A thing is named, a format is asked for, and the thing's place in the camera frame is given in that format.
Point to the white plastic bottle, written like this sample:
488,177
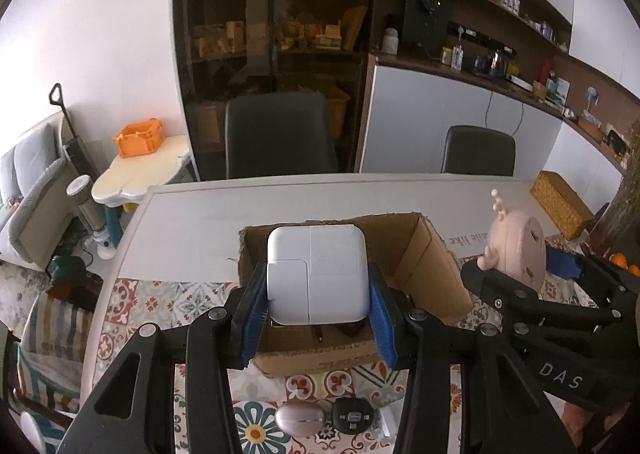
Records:
391,42

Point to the brown cardboard box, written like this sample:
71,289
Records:
430,274

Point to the glass electric kettle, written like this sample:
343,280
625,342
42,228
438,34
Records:
496,62

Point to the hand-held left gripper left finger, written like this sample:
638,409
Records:
252,321

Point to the dark green toy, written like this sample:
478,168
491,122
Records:
70,274

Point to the red bottle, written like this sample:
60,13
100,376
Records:
545,72

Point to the upright vacuum cleaner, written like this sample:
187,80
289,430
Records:
72,143

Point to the dried flower bouquet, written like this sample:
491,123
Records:
625,199

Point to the woven wicker box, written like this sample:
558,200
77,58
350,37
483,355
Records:
560,201

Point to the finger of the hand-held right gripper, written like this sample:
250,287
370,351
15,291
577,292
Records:
562,265
500,291

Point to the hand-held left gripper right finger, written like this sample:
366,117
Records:
382,329

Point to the grey sofa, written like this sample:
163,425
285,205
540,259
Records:
30,194

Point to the striped seat cushion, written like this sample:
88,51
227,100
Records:
55,349

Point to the dark glass door cabinet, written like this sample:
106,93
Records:
275,33

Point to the silver oval case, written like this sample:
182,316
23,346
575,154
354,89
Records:
300,419

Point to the dark grey dining chair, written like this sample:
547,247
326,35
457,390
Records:
477,151
280,133

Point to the white drink carton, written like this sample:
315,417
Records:
456,58

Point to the cream side table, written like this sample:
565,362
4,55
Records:
145,173

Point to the white cylindrical heater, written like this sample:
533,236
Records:
90,211

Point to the black round gadget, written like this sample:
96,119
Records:
354,416

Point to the black coffee machine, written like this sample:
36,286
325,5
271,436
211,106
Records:
425,16

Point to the pink round antlered toy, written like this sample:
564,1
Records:
517,244

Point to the white square power adapter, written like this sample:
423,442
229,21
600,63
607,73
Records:
315,274

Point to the orange fruit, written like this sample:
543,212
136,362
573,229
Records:
634,271
620,260

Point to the orange plastic crate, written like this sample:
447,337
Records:
139,138

